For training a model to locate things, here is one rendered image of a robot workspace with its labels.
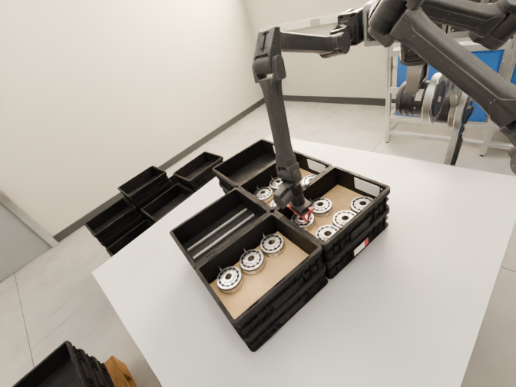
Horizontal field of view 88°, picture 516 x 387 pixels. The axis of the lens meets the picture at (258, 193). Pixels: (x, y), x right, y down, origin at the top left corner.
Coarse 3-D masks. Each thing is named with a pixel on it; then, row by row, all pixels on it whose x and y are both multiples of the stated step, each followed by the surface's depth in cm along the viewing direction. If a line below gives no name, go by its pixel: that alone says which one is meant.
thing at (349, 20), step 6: (354, 12) 104; (342, 18) 108; (348, 18) 107; (354, 18) 105; (342, 24) 105; (348, 24) 105; (354, 24) 106; (348, 30) 104; (354, 30) 106; (354, 36) 108; (354, 42) 112
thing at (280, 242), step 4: (268, 236) 114; (272, 236) 113; (276, 236) 113; (280, 236) 112; (264, 240) 113; (280, 240) 110; (260, 244) 112; (264, 244) 111; (276, 244) 109; (280, 244) 109; (264, 248) 110; (268, 248) 109; (272, 248) 108; (276, 248) 108; (280, 248) 107; (268, 252) 107; (272, 252) 107
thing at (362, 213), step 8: (336, 168) 127; (320, 176) 125; (360, 176) 117; (312, 184) 122; (376, 184) 111; (384, 184) 110; (384, 192) 106; (376, 200) 104; (280, 208) 116; (368, 208) 102; (280, 216) 112; (360, 216) 101; (296, 224) 105; (344, 224) 99; (352, 224) 100; (304, 232) 101; (336, 232) 97; (344, 232) 98; (320, 240) 96; (328, 240) 95
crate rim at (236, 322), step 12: (276, 216) 112; (252, 228) 110; (312, 240) 97; (204, 264) 102; (300, 264) 91; (288, 276) 88; (276, 288) 86; (216, 300) 89; (264, 300) 85; (228, 312) 84; (252, 312) 83; (240, 324) 82
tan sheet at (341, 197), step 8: (328, 192) 130; (336, 192) 128; (344, 192) 127; (352, 192) 125; (336, 200) 124; (344, 200) 123; (336, 208) 120; (344, 208) 119; (328, 216) 118; (320, 224) 115; (328, 224) 114; (312, 232) 113
